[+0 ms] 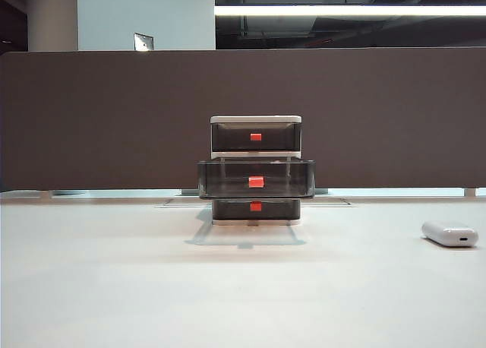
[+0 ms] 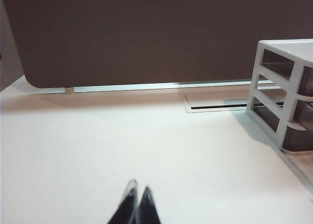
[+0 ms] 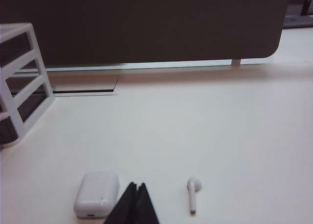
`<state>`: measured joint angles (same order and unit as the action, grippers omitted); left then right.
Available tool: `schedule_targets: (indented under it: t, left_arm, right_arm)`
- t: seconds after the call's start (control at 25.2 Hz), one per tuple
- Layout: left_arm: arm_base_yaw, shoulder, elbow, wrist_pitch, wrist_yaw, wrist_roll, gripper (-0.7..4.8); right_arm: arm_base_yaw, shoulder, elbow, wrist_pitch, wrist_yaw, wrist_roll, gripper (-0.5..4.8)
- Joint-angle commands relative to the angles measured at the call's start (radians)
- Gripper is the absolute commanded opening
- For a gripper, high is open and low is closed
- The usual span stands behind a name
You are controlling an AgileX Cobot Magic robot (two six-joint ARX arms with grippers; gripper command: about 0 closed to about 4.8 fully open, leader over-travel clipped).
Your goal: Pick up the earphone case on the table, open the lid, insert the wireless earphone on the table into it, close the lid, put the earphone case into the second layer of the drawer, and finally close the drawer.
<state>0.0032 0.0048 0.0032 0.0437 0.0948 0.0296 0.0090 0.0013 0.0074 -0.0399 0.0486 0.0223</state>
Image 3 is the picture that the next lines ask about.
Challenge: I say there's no brown desk partition panel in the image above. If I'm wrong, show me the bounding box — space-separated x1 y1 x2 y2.
0 0 291 66

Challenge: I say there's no small three-drawer storage cabinet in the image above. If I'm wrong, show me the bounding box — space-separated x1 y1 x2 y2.
0 22 56 149

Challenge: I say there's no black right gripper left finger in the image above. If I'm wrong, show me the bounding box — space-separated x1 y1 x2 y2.
104 181 139 224

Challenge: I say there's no grey background desk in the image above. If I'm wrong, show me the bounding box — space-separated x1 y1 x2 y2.
282 0 313 29

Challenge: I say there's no desk cable tray flap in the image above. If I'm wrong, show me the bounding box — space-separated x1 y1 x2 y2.
47 74 120 97

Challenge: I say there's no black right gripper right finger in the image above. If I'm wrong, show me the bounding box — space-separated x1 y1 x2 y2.
137 182 160 224

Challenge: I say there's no white earphone charging case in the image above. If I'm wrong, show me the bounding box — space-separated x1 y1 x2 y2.
73 171 120 220

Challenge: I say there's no white wireless earphone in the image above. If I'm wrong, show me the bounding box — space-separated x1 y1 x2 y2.
187 177 202 214

